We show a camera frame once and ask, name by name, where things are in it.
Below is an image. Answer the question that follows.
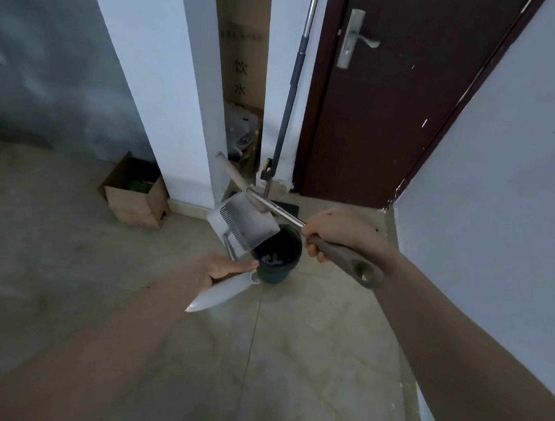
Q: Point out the silver door handle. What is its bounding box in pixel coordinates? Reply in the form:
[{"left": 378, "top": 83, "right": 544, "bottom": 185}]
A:
[{"left": 336, "top": 7, "right": 384, "bottom": 73}]

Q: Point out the white plate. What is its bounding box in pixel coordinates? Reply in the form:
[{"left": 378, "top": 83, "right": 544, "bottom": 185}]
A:
[{"left": 185, "top": 265, "right": 263, "bottom": 320}]

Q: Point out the tall cardboard box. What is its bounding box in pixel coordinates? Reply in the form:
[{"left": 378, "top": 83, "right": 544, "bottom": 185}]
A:
[{"left": 202, "top": 0, "right": 275, "bottom": 116}]

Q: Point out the person's right forearm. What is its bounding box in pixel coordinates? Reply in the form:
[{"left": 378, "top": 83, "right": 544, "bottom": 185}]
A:
[{"left": 360, "top": 248, "right": 555, "bottom": 421}]

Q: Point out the clear plastic bag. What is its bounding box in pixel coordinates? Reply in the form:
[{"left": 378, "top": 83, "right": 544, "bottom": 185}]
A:
[{"left": 218, "top": 99, "right": 264, "bottom": 169}]

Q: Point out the grey dustpan with comb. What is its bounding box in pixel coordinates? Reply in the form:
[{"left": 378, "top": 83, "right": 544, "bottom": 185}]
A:
[{"left": 204, "top": 190, "right": 283, "bottom": 266}]

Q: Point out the broom with grey handle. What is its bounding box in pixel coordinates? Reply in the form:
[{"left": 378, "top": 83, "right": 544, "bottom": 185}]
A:
[{"left": 205, "top": 152, "right": 394, "bottom": 291}]

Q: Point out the person's right hand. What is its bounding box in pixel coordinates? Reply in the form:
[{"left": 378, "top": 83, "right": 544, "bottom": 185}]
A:
[{"left": 298, "top": 205, "right": 400, "bottom": 270}]

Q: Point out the dark green bin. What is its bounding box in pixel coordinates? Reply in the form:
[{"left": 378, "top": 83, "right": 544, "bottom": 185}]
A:
[{"left": 247, "top": 221, "right": 305, "bottom": 288}]

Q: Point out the small open cardboard box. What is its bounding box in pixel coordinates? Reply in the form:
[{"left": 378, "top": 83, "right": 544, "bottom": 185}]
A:
[{"left": 94, "top": 148, "right": 176, "bottom": 231}]

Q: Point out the mop with silver pole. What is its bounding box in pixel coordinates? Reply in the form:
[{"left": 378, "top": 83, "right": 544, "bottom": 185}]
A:
[{"left": 256, "top": 0, "right": 322, "bottom": 216}]

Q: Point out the person's left hand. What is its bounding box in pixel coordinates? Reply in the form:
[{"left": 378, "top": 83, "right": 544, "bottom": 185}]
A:
[{"left": 193, "top": 252, "right": 260, "bottom": 300}]

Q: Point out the dark brown door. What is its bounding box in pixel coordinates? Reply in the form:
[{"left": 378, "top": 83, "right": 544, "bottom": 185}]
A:
[{"left": 290, "top": 0, "right": 547, "bottom": 224}]

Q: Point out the person's left forearm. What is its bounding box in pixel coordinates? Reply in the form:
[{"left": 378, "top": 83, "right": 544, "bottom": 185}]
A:
[{"left": 0, "top": 242, "right": 216, "bottom": 421}]

